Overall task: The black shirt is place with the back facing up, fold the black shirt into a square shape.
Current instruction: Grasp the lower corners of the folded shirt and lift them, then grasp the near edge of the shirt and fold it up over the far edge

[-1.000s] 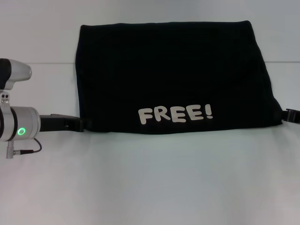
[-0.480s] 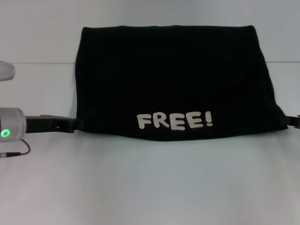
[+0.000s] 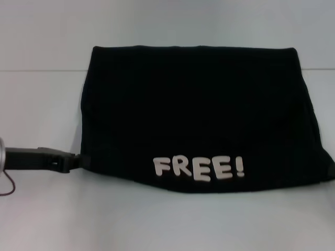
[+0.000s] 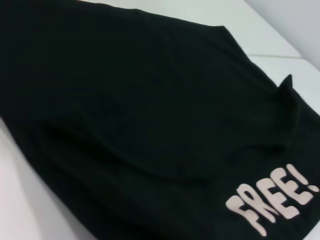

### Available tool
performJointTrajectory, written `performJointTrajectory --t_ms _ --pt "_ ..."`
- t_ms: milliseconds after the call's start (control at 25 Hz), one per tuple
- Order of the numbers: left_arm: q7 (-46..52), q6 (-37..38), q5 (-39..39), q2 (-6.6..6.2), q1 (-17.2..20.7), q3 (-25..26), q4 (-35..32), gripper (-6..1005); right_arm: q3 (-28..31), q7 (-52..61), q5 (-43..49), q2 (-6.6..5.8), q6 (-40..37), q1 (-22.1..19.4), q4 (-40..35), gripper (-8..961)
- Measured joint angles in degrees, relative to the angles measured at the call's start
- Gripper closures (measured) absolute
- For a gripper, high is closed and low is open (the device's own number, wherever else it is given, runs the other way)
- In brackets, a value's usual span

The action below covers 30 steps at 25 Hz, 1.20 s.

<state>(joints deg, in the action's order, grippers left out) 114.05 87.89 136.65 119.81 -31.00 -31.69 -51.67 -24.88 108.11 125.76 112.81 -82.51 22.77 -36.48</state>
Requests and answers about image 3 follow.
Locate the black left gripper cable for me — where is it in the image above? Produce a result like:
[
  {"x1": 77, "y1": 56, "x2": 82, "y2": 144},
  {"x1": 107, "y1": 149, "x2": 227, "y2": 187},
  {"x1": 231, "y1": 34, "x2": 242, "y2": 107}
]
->
[{"x1": 0, "y1": 169, "x2": 17, "y2": 198}]

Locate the black shirt with FREE print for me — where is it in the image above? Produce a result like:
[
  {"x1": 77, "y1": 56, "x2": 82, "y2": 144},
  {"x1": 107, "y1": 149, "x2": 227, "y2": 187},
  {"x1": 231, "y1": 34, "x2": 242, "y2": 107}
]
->
[{"x1": 79, "y1": 44, "x2": 335, "y2": 195}]

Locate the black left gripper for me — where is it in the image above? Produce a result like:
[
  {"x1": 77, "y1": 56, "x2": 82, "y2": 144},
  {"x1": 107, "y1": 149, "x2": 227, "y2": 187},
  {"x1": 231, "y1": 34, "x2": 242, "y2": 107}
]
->
[{"x1": 3, "y1": 146, "x2": 91, "y2": 174}]

